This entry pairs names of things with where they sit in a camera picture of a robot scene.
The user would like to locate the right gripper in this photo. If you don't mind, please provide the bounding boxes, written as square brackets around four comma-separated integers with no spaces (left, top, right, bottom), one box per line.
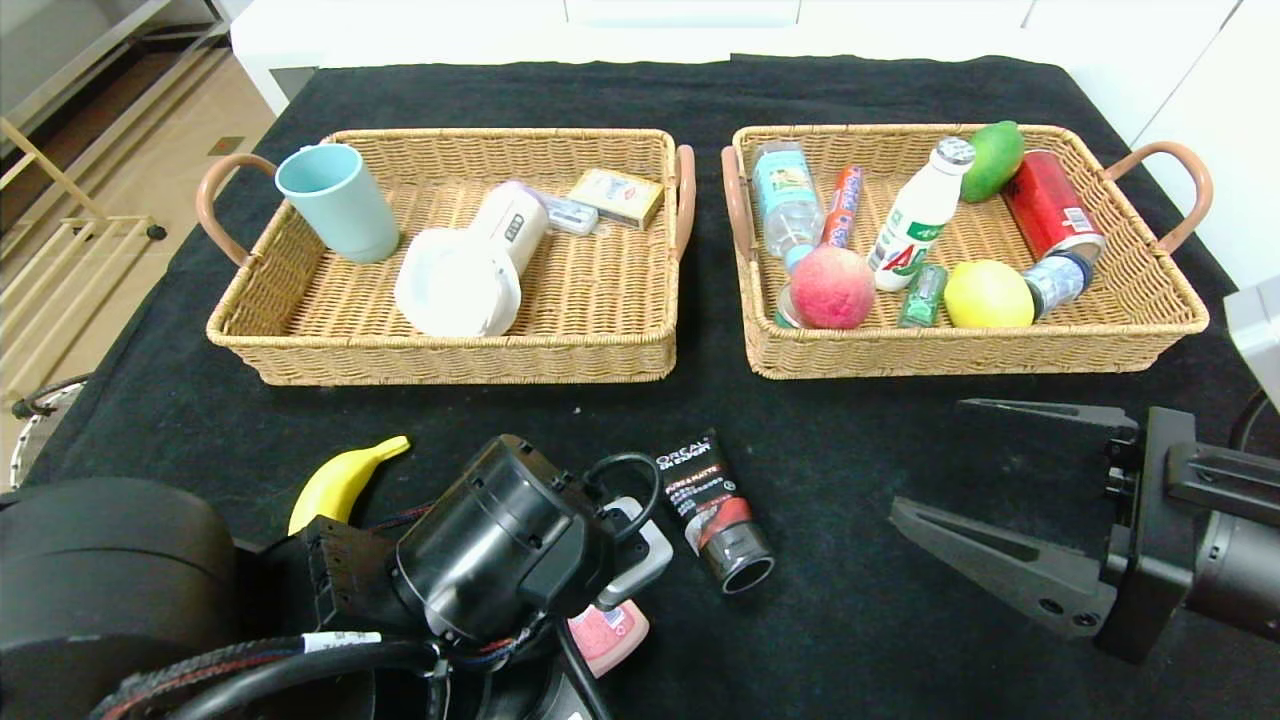
[888,397,1280,665]

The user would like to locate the yellow lemon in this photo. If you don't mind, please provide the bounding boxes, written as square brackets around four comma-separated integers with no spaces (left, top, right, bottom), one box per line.
[943,259,1036,329]

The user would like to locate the pink red peach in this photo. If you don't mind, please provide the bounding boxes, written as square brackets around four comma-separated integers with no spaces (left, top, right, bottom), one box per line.
[788,246,877,331]

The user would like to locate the pink squeeze bottle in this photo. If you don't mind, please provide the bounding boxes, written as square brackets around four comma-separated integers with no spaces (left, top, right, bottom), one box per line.
[567,598,651,679]

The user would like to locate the white round plastic container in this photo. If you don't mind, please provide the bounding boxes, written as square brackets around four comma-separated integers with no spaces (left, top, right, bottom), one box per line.
[393,227,523,338]

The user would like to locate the wicker basket holding food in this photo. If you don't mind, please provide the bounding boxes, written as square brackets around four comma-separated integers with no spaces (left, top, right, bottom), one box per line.
[720,123,1214,381]

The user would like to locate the wicker basket holding household items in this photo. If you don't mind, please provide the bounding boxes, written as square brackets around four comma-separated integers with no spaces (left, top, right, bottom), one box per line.
[195,128,696,387]

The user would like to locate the small blue silver bottle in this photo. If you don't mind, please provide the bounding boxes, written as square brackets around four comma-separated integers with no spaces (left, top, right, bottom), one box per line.
[1022,250,1094,321]

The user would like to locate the green gum pack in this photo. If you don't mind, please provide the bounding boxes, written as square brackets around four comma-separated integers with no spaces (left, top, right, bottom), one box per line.
[897,262,948,329]

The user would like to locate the red drink can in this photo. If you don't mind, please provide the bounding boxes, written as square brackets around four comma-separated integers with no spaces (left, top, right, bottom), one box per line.
[1000,150,1106,263]

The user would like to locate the white milk drink bottle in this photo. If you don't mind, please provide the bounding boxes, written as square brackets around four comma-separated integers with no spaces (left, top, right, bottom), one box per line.
[866,137,976,293]

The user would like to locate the black face wash tube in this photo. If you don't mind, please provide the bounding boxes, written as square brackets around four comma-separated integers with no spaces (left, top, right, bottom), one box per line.
[655,430,776,596]

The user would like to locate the green mango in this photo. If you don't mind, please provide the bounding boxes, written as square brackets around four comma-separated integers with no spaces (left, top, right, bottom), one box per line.
[958,121,1026,205]

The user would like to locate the orange candy tube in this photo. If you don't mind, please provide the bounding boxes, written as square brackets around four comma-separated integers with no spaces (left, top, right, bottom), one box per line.
[820,166,863,251]

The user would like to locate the water bottle with blue label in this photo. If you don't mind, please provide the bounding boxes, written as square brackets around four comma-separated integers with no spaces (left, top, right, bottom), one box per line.
[750,142,827,276]

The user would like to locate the white cabinet doors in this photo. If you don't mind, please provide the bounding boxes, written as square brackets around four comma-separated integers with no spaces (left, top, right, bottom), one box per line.
[1130,0,1280,306]

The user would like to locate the yellow playing card box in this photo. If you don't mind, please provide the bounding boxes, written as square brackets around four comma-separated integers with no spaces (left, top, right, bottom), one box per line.
[567,168,665,232]

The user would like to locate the clear plastic tool case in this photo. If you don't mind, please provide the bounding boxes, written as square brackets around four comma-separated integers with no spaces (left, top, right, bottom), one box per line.
[545,195,600,238]

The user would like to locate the white roll with purple end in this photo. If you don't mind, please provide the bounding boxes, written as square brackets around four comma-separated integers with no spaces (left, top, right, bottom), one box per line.
[470,180,550,291]

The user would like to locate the yellow banana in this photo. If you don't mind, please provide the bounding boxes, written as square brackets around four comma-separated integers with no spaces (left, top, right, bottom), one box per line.
[288,435,412,536]

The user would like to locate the white counter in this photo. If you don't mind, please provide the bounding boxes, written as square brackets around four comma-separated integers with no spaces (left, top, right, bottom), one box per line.
[230,0,1241,116]

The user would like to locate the light teal plastic cup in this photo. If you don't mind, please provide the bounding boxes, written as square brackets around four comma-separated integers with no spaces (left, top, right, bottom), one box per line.
[274,143,400,265]

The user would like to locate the grey round floor object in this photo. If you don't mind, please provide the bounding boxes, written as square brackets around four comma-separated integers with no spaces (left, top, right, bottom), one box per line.
[10,373,93,491]

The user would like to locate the light wooden rack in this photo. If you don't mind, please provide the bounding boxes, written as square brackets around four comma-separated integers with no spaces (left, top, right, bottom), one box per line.
[0,118,166,401]

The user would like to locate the grey metal shelf unit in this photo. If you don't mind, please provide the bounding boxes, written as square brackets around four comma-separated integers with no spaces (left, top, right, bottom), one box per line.
[0,0,231,131]

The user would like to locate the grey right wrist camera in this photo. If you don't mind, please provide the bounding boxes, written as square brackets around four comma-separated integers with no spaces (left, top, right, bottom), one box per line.
[1225,278,1280,411]

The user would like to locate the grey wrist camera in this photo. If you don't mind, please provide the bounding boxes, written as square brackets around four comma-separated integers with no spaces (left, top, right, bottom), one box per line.
[1225,278,1280,411]
[597,497,674,609]

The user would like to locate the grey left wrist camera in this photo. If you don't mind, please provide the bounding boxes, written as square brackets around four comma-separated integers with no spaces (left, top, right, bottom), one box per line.
[597,497,674,609]

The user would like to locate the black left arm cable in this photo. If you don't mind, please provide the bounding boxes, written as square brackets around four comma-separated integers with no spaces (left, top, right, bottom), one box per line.
[90,452,663,720]

